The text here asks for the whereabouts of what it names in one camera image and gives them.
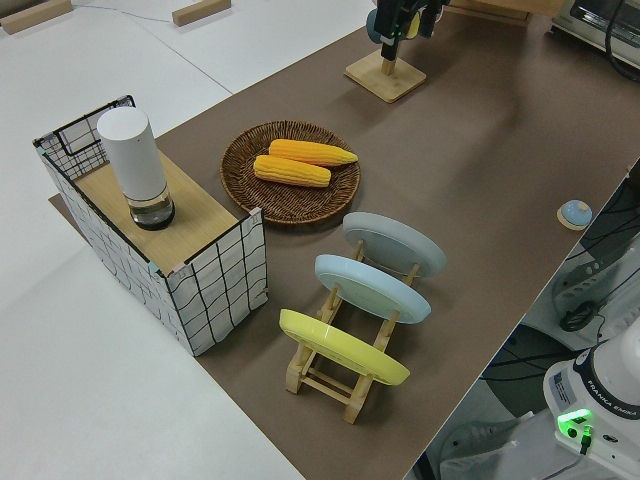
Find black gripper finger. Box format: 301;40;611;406
375;0;402;47
418;0;445;39

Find wooden drawer cabinet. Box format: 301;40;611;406
442;0;534;22

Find dark teal mug yellow inside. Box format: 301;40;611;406
365;4;424;46

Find wooden mug tree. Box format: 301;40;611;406
343;37;428;105

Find yellow corn cob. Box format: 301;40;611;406
253;154;333;189
268;138;360;167

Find white toaster oven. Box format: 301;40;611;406
549;0;640;59

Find brown table mat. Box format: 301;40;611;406
48;0;640;480

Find short wooden block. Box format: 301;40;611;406
171;0;234;27

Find round wicker basket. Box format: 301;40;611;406
220;119;362;226

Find grey plate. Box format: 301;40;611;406
342;211;447;286

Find small blue dome wooden base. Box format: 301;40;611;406
557;199;594;231

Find light blue plate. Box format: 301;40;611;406
313;253;432;326

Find white cylinder with clear base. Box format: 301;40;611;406
96;108;176;231

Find white power strip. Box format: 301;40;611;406
551;244;632;314

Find yellow plate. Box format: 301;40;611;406
278;308;412;387

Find black power adapter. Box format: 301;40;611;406
559;299;600;332

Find long wooden block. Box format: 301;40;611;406
0;0;74;35

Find wooden plate rack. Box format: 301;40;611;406
285;239;424;425

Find black hanging cables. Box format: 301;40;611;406
603;0;640;84

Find wire grid shelf wooden board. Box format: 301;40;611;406
32;93;271;357

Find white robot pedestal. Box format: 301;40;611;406
414;409;640;480

